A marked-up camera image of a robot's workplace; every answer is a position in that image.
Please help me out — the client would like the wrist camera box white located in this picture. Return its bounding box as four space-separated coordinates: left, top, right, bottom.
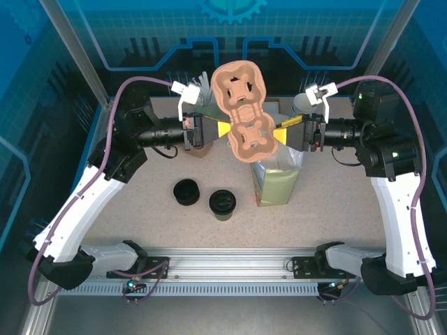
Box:
170 82 202 121
305 82 339 123

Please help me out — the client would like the stack of black cup lids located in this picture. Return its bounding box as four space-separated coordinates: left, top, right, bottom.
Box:
173 178 202 207

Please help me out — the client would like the white wrapped straw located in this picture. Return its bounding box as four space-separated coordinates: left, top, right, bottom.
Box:
199 71 210 102

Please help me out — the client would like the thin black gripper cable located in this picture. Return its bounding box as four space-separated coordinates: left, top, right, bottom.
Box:
331 146 361 165
152 144 178 161

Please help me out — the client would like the grey metal sheet panel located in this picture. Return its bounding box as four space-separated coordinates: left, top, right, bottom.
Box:
41 295 420 335

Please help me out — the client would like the brown pulp cup carrier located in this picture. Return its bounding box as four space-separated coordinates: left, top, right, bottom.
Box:
210 61 279 164

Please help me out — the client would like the blue table edge strip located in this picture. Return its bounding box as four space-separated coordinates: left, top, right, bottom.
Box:
51 99 116 254

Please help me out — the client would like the mint green straw holder cup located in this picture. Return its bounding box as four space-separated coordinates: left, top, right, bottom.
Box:
192 97 221 121

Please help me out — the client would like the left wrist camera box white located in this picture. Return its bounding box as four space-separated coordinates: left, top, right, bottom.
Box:
170 82 202 121

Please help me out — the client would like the black plastic cup lid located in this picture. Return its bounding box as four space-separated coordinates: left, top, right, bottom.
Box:
208 189 237 214

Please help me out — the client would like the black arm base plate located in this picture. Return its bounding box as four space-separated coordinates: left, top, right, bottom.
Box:
106 256 171 279
291 256 356 279

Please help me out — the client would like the aluminium mounting rail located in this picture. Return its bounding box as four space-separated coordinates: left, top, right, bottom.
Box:
45 246 418 283

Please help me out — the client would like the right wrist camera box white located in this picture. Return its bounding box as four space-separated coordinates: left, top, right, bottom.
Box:
305 82 339 123

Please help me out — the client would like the aluminium frame post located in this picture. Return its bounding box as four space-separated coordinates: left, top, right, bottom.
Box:
37 0 116 108
350 0 419 108

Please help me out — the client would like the white paper napkin stack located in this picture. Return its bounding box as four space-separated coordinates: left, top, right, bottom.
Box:
264 103 291 124

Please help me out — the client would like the grey slotted cable duct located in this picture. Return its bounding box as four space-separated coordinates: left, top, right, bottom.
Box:
54 283 321 297

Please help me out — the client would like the aluminium lower frame bar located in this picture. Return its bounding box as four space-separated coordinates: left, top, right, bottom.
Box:
403 295 447 335
19 289 59 335

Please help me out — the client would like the green paper takeout bag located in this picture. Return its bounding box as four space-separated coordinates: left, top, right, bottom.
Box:
250 144 304 207

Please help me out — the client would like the small LED connector board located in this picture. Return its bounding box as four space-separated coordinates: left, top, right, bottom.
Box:
125 275 147 294
319 278 350 292

